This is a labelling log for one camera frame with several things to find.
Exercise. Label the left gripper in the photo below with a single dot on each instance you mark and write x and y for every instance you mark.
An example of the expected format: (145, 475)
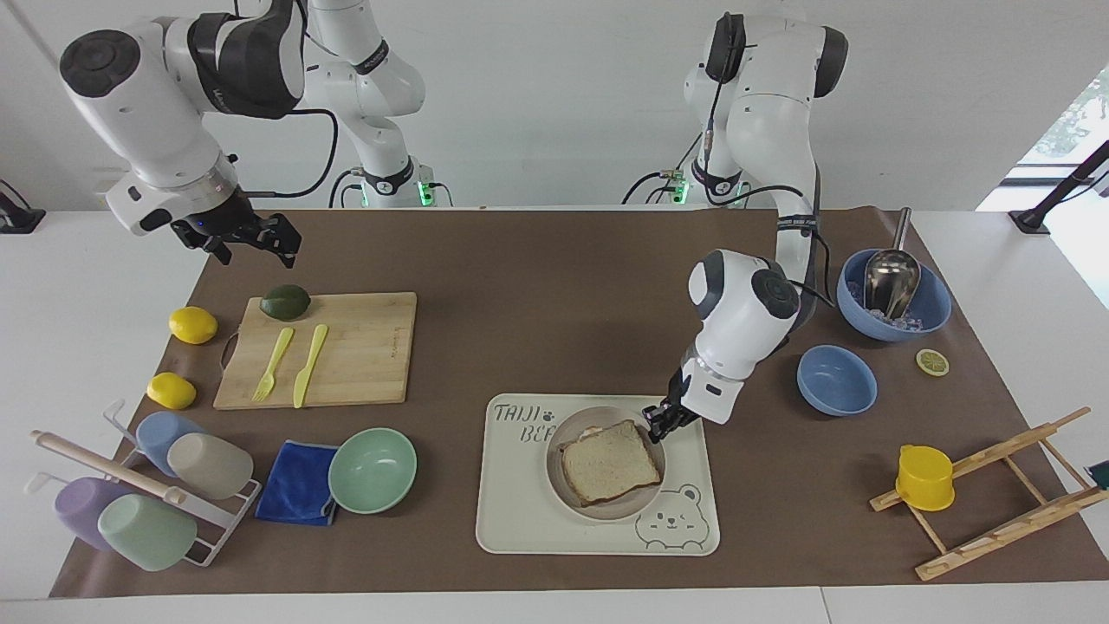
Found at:
(680, 403)

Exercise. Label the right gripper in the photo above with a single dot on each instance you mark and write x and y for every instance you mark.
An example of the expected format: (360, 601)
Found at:
(215, 221)

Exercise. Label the toasted bread slice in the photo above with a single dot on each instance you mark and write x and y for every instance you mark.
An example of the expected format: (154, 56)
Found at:
(606, 464)

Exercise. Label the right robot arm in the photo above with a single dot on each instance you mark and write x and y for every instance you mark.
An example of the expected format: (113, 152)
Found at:
(147, 113)

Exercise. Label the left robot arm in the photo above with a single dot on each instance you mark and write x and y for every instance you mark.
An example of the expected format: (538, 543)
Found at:
(762, 113)

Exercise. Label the beige round plate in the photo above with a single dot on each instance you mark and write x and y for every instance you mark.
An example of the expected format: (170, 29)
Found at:
(563, 433)

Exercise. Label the green avocado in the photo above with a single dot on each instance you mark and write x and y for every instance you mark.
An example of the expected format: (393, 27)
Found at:
(285, 302)

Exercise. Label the yellow lemon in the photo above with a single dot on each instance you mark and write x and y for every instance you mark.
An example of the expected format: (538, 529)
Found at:
(171, 390)
(192, 325)

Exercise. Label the yellow-green plastic fork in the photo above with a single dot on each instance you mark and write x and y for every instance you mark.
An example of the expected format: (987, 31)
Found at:
(275, 355)

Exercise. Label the yellow-green plastic knife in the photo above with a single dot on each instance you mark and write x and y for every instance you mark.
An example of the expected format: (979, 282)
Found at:
(308, 364)

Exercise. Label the bamboo cutting board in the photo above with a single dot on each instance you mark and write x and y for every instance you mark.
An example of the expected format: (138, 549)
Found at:
(364, 347)

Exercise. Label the cream tray with bear print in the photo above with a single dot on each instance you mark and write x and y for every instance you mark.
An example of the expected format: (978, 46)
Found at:
(520, 511)

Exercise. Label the small blue bowl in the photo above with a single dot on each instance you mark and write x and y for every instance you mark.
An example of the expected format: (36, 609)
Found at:
(836, 380)

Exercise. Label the blue plastic cup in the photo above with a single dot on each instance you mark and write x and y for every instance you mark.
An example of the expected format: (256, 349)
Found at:
(156, 433)

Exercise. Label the beige plastic cup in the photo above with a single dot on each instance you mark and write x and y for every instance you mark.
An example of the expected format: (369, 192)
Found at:
(212, 466)

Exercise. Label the black stand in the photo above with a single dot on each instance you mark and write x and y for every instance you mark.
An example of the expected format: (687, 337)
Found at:
(1061, 186)
(16, 217)

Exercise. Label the blue cloth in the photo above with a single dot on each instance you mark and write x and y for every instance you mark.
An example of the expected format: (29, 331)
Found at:
(295, 485)

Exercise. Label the green bowl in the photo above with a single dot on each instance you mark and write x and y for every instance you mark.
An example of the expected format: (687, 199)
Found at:
(372, 471)

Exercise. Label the yellow cup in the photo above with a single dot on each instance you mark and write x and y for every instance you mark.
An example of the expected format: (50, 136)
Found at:
(924, 478)

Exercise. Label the metal scoop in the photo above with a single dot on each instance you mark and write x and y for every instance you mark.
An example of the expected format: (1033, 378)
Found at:
(891, 277)

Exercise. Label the lemon slice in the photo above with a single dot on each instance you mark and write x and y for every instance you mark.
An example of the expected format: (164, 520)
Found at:
(932, 362)

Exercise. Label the large blue bowl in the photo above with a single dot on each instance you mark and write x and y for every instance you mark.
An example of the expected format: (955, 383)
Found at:
(934, 303)

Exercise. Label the green plastic cup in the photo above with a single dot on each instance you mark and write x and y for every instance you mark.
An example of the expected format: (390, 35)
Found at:
(147, 533)

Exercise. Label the purple plastic cup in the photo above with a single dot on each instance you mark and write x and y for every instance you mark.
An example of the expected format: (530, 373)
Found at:
(82, 511)

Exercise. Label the wooden rack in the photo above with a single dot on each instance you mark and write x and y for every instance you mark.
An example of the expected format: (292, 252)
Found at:
(996, 529)

